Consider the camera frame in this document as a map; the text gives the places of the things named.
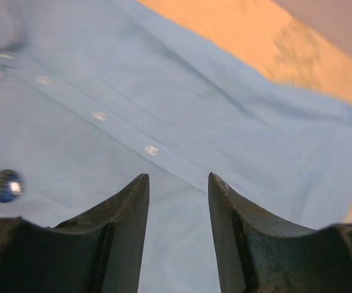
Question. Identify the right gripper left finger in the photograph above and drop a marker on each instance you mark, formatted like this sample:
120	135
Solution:
99	250

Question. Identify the round blue brooch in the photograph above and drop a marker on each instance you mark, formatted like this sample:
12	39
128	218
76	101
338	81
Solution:
11	185

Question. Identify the light blue shirt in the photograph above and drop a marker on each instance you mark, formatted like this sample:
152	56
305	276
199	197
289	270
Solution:
93	93

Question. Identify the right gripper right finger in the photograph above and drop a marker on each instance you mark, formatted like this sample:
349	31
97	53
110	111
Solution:
257	251

